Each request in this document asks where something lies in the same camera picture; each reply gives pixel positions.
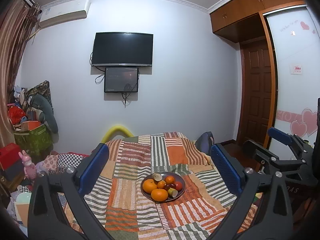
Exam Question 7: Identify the pink toy doll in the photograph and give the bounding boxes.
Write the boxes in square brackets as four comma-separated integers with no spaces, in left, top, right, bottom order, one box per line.
[18,150,37,180]

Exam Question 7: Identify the black wall television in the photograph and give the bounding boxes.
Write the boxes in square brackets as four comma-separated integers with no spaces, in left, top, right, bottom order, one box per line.
[92,32,153,67]

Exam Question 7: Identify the red grape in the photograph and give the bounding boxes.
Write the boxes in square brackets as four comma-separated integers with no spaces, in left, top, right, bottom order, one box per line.
[169,183,176,189]

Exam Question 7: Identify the camouflage pillow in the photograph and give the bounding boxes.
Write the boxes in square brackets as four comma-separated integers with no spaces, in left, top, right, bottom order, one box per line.
[24,80,53,108]

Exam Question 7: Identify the checkered cloth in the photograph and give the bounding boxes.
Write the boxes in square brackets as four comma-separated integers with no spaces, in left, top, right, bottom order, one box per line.
[57,153,88,168]

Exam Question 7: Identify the short yellow sugarcane piece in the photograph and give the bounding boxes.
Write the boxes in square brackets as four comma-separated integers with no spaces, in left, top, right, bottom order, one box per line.
[168,187,178,198]

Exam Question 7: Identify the small tangerine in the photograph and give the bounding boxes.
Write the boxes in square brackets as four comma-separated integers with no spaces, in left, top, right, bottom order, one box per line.
[157,180,166,189]
[164,176,175,184]

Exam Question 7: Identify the yellow foam tube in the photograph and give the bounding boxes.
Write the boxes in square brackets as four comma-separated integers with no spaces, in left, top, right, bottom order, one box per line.
[101,125,134,144]

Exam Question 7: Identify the brown wooden door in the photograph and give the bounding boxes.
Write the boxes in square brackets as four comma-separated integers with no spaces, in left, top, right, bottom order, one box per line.
[237,39,272,145]

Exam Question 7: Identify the white wardrobe sliding door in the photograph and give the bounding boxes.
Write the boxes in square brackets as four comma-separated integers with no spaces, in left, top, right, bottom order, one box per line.
[266,5,319,145]

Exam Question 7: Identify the large red tomato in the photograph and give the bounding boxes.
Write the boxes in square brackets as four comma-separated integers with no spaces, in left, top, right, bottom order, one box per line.
[174,181,183,191]

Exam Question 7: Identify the striped patchwork blanket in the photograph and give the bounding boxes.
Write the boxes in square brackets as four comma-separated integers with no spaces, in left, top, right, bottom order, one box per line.
[84,132,236,239]

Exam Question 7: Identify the red box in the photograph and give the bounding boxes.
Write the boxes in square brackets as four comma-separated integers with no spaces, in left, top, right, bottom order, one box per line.
[0,143,21,170]

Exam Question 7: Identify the small red tomato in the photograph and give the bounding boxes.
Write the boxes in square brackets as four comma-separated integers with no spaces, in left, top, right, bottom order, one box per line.
[164,184,170,191]

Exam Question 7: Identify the white air conditioner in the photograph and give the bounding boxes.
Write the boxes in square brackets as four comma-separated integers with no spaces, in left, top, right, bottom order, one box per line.
[39,0,91,29]

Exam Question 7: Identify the small wall monitor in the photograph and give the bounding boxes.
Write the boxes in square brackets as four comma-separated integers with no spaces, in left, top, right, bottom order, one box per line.
[104,67,139,93]

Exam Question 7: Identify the grey plush toy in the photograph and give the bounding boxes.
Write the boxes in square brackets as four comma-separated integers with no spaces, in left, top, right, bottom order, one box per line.
[30,94,59,134]

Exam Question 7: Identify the green storage box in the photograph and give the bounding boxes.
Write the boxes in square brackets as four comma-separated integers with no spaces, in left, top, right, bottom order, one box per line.
[14,124,53,157]

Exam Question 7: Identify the striped brown curtain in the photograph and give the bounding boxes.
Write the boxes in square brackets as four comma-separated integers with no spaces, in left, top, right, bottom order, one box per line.
[1,0,40,147]

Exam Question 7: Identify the wooden overhead cabinet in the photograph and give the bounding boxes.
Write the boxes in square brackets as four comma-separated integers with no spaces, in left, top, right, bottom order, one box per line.
[210,0,303,43]

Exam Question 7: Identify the long yellow sugarcane piece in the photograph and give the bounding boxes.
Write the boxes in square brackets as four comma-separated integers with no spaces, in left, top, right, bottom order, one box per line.
[151,173,163,182]

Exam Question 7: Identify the large orange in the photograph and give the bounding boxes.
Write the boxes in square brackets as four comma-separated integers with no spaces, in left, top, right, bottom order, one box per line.
[142,178,158,194]
[151,189,169,202]

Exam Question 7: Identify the purple ceramic plate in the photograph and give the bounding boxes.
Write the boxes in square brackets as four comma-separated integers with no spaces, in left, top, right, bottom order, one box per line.
[140,172,186,203]

